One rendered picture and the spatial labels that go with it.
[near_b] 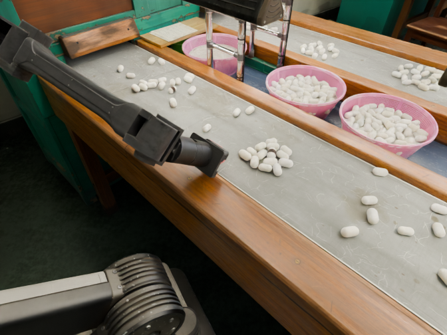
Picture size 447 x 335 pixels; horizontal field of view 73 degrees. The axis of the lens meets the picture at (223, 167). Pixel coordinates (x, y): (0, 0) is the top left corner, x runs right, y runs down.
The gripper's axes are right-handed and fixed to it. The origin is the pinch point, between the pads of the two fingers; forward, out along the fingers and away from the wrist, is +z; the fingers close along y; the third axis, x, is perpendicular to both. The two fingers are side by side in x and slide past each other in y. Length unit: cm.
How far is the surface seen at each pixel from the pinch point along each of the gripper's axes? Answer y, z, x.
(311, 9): 143, 258, -145
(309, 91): 4.6, 37.9, -28.9
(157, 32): 76, 28, -25
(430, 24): 15, 202, -134
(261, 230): -19.9, -7.1, 6.4
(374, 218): -34.9, 7.6, -5.8
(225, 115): 15.3, 14.9, -8.9
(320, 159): -16.3, 16.8, -11.0
